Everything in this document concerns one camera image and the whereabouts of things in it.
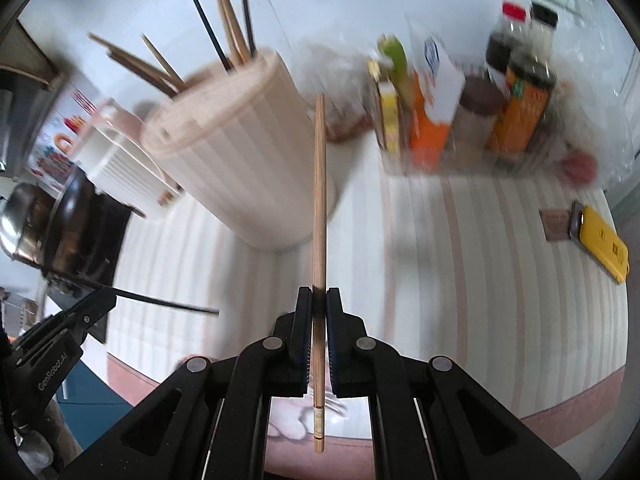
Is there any clear plastic bag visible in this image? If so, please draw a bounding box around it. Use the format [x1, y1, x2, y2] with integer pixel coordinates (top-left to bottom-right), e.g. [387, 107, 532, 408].
[292, 40, 373, 143]

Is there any clear plastic tray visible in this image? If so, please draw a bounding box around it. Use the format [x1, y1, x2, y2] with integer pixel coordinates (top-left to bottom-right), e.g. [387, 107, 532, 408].
[377, 135, 551, 176]

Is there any stainless steel pot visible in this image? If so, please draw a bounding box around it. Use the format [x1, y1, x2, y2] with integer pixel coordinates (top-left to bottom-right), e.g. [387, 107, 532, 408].
[0, 182, 56, 261]

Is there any wooden wall shelf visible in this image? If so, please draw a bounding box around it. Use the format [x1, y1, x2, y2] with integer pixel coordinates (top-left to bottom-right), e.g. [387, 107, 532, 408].
[0, 17, 68, 91]

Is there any black-capped clear bottle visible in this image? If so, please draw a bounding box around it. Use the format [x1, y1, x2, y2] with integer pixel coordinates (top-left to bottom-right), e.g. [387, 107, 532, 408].
[525, 2, 559, 61]

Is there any small red round object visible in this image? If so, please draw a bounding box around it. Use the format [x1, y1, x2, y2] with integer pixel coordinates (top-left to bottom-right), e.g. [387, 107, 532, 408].
[562, 152, 598, 183]

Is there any red-capped dark sauce bottle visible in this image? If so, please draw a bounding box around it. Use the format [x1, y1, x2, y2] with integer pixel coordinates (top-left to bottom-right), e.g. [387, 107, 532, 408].
[485, 1, 532, 91]

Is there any yellow box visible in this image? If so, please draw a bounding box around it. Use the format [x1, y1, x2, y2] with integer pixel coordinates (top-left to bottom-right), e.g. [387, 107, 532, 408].
[367, 60, 403, 156]

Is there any green bottle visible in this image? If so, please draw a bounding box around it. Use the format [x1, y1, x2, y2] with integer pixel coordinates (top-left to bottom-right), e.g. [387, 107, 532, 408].
[377, 35, 411, 96]

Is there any yellow utility knife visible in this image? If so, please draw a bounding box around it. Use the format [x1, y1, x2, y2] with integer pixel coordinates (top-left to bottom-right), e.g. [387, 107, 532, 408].
[570, 201, 630, 286]

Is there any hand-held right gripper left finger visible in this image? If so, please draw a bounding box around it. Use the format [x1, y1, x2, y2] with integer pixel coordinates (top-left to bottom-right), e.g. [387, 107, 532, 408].
[60, 286, 313, 480]

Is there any orange-labelled jar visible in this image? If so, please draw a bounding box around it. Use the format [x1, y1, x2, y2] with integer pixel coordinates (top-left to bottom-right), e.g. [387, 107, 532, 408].
[487, 52, 558, 158]

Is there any small brown card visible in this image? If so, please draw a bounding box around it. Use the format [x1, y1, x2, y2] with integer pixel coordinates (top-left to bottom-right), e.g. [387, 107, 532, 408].
[539, 208, 575, 243]

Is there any black stove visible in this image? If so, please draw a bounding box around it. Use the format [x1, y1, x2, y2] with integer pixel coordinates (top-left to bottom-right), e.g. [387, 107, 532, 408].
[47, 192, 133, 346]

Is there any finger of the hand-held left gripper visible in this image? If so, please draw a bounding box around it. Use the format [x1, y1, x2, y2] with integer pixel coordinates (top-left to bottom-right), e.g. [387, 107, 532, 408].
[49, 287, 118, 334]

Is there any beige ribbed chopstick holder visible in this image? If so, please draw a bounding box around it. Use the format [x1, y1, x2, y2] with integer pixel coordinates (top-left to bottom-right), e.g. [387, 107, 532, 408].
[140, 49, 338, 252]

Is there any dark chopstick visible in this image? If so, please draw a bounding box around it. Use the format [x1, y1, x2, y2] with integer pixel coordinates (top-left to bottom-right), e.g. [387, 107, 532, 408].
[189, 0, 234, 72]
[238, 0, 257, 59]
[111, 286, 221, 317]

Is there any colourful printed box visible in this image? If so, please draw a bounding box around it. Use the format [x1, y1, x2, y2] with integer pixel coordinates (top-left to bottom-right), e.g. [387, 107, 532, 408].
[27, 85, 108, 191]

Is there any white ribbed plastic rack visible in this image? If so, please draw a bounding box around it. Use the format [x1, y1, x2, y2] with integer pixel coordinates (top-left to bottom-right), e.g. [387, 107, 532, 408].
[72, 97, 183, 218]

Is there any brown-lidded spice jar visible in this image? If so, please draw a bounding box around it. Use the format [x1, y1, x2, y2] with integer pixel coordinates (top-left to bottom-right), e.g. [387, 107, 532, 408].
[450, 75, 506, 151]

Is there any white and orange carton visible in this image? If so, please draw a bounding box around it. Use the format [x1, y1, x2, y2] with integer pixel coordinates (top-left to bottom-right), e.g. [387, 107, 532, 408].
[407, 35, 468, 166]

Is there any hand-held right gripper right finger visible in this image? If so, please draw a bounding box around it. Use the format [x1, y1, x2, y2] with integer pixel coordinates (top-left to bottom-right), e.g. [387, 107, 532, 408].
[326, 287, 581, 480]

